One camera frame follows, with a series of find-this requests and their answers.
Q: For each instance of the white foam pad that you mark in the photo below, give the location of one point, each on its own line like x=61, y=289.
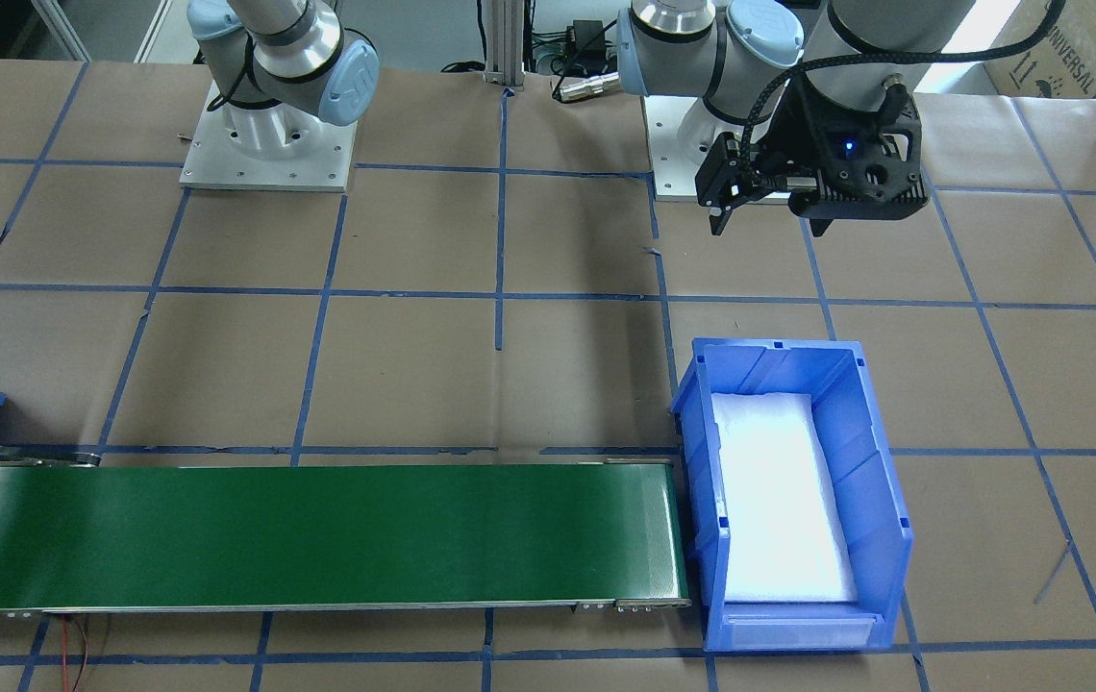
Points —
x=787, y=545

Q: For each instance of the cardboard box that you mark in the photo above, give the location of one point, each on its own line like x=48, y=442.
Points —
x=1062, y=65

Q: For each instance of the green conveyor belt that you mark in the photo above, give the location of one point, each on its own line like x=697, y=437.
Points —
x=216, y=539

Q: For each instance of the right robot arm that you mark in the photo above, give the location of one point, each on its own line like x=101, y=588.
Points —
x=264, y=54

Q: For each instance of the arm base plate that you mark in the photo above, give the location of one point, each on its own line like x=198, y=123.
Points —
x=679, y=132
x=255, y=146

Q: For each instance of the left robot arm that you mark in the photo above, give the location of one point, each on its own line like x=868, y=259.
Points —
x=739, y=57

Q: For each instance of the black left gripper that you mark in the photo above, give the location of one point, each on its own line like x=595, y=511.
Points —
x=806, y=123

